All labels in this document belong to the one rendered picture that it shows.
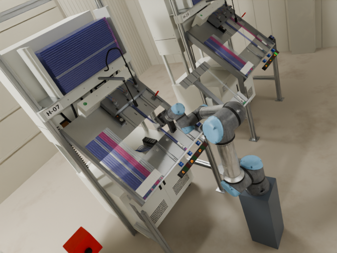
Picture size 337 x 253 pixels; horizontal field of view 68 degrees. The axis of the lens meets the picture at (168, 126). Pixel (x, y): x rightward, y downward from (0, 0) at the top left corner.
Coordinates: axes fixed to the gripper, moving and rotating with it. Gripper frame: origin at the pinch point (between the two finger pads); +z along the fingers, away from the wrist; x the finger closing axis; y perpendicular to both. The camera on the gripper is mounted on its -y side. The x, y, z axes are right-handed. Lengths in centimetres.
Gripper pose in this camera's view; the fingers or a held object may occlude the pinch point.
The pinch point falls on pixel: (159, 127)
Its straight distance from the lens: 178.4
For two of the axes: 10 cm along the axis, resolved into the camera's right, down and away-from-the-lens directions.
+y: -6.8, -7.3, -1.0
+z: -4.3, 2.9, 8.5
